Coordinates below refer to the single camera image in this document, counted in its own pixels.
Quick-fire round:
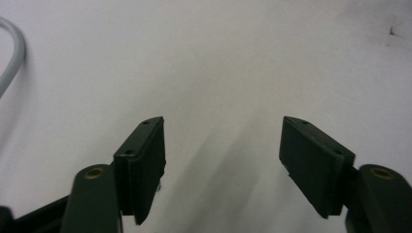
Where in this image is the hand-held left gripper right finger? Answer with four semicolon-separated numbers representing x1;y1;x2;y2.
278;116;412;233

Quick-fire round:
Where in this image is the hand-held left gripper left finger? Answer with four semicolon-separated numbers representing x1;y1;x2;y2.
59;116;167;233

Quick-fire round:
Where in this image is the grey cable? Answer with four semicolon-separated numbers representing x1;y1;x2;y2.
0;17;27;99

